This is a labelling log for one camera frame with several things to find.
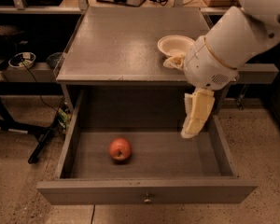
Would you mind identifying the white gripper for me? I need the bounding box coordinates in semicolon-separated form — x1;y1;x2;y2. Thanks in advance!
163;35;238;138

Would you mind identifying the red apple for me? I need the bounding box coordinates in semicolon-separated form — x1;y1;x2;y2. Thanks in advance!
109;137;132;161

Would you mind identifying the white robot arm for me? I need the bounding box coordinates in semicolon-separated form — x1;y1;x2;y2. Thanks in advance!
163;0;280;138

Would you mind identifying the grey cabinet with counter top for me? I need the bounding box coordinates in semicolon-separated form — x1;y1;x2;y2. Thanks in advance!
53;6;241;116

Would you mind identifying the open grey top drawer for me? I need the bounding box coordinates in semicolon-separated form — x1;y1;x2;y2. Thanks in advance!
37;87;258;205

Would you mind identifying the metal drawer knob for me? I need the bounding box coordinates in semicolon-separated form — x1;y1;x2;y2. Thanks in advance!
144;193;153;204

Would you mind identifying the white paper bowl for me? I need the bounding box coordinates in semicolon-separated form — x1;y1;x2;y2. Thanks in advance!
157;35;194;58

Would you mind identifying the dark bowl on shelf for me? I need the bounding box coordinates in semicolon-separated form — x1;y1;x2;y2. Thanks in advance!
46;52;63;68

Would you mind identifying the white bowl on shelf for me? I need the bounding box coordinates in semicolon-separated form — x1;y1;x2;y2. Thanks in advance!
8;52;36;69

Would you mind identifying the black cable on floor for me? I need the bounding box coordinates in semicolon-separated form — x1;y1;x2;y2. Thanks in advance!
20;55;64;164

